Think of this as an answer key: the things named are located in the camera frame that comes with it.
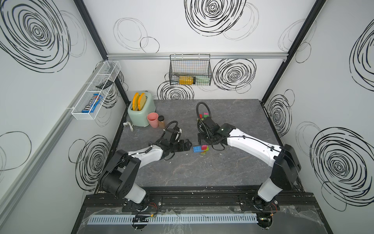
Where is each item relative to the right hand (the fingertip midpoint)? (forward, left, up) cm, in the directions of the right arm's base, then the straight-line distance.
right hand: (203, 139), depth 83 cm
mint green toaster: (+16, +42, -2) cm, 45 cm away
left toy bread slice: (+21, +43, +9) cm, 49 cm away
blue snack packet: (+3, +56, +23) cm, 60 cm away
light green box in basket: (+30, +1, +19) cm, 36 cm away
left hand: (0, +10, -8) cm, 13 cm away
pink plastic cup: (+18, +34, -4) cm, 38 cm away
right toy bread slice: (+22, +39, +8) cm, 46 cm away
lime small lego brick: (-3, -3, -7) cm, 8 cm away
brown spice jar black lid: (+16, +28, -5) cm, 33 cm away
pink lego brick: (-3, -1, -4) cm, 5 cm away
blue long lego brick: (-2, +3, -8) cm, 9 cm away
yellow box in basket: (+29, +11, +19) cm, 37 cm away
